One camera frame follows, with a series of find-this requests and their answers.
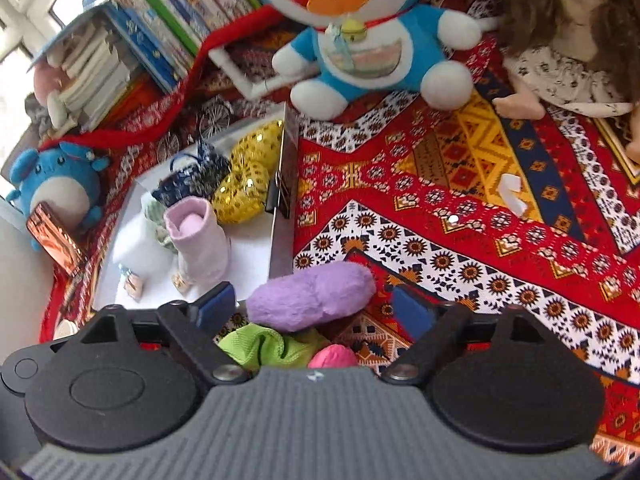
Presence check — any pale pink sock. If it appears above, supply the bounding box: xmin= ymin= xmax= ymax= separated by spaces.
xmin=164 ymin=196 xmax=230 ymax=289

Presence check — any lime green cloth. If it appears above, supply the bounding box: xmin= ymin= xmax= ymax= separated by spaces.
xmin=218 ymin=323 xmax=331 ymax=372

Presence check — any white foam block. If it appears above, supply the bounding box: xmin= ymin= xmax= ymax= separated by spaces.
xmin=112 ymin=214 xmax=174 ymax=280

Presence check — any pink soft flower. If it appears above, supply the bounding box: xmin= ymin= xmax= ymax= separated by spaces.
xmin=307 ymin=344 xmax=358 ymax=368

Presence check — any purple fluffy plush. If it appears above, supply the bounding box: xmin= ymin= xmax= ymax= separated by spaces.
xmin=246 ymin=261 xmax=376 ymax=333

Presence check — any green checked scrunchie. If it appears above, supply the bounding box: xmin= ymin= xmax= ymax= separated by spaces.
xmin=141 ymin=192 xmax=178 ymax=255

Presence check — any gold sequin bow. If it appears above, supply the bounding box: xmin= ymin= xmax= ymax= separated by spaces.
xmin=210 ymin=120 xmax=283 ymax=226

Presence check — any navy floral pouch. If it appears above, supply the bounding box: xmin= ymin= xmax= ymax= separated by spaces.
xmin=151 ymin=140 xmax=231 ymax=207

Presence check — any white shallow cardboard box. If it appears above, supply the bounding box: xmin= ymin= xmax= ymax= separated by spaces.
xmin=92 ymin=104 xmax=298 ymax=310

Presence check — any red patterned table cloth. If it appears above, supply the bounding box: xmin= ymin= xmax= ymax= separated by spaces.
xmin=39 ymin=0 xmax=640 ymax=466

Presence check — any black binder clip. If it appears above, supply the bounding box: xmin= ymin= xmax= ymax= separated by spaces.
xmin=265 ymin=171 xmax=292 ymax=219

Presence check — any smartphone with lit screen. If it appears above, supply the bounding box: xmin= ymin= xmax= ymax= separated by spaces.
xmin=26 ymin=203 xmax=86 ymax=278

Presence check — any white paper scrap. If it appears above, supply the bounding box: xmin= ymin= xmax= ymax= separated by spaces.
xmin=498 ymin=174 xmax=527 ymax=218

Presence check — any blue round plush toy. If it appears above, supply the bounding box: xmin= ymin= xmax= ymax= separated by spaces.
xmin=6 ymin=142 xmax=110 ymax=234

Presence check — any miniature bicycle model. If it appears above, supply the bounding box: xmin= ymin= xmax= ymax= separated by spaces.
xmin=156 ymin=96 xmax=238 ymax=162

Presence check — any white pvc pipe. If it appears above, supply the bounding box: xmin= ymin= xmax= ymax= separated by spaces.
xmin=207 ymin=45 xmax=312 ymax=101

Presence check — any grey knitted toy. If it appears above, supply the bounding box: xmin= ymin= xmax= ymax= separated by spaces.
xmin=24 ymin=92 xmax=52 ymax=142

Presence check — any stack of grey books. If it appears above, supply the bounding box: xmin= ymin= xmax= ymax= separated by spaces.
xmin=32 ymin=16 xmax=142 ymax=132

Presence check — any pink plush on books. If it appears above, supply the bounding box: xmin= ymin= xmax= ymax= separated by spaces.
xmin=34 ymin=58 xmax=70 ymax=129

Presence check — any Doraemon plush toy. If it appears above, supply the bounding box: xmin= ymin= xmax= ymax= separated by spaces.
xmin=266 ymin=0 xmax=483 ymax=120

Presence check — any row of upright books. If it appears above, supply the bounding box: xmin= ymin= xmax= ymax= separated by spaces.
xmin=82 ymin=0 xmax=262 ymax=92

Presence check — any brown haired doll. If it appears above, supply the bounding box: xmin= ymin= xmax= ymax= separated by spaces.
xmin=492 ymin=0 xmax=639 ymax=160

